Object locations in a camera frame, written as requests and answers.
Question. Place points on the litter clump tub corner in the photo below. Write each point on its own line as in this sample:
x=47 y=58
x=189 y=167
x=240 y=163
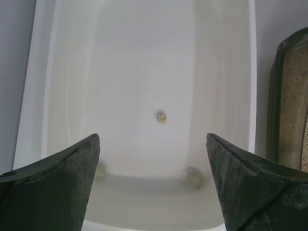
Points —
x=100 y=172
x=192 y=177

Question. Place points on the white plastic tub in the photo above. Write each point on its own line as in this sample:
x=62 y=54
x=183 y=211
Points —
x=107 y=66

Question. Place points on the litter clump tub right corner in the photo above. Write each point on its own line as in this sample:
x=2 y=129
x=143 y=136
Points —
x=192 y=177

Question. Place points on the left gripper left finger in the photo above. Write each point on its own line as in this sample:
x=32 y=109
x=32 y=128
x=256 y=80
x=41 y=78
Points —
x=51 y=194

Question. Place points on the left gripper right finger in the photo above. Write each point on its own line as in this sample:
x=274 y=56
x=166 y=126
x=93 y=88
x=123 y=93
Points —
x=256 y=194

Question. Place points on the brown litter box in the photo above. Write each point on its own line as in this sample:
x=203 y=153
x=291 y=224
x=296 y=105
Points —
x=287 y=119

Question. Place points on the litter clump in tub centre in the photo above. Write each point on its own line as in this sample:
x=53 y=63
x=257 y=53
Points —
x=161 y=117

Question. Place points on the litter clump tub left corner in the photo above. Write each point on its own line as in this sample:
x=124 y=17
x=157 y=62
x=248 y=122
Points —
x=100 y=172

